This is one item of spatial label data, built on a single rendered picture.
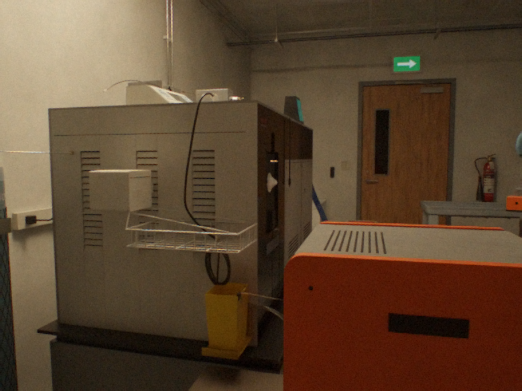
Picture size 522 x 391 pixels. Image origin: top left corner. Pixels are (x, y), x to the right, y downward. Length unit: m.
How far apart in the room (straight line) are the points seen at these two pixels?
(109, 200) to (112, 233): 0.23
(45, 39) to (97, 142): 0.96
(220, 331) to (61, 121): 0.81
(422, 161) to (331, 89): 1.35
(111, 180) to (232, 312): 0.47
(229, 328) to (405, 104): 4.33
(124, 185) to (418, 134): 4.34
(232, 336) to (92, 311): 0.53
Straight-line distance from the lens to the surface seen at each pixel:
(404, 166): 5.15
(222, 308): 1.13
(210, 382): 1.18
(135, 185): 1.16
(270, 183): 1.33
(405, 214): 5.19
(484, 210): 4.01
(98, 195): 1.19
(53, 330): 1.54
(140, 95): 1.46
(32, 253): 2.13
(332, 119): 5.15
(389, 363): 0.69
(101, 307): 1.47
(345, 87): 5.19
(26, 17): 2.19
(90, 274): 1.46
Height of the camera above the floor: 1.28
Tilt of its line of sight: 5 degrees down
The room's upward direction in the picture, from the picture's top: straight up
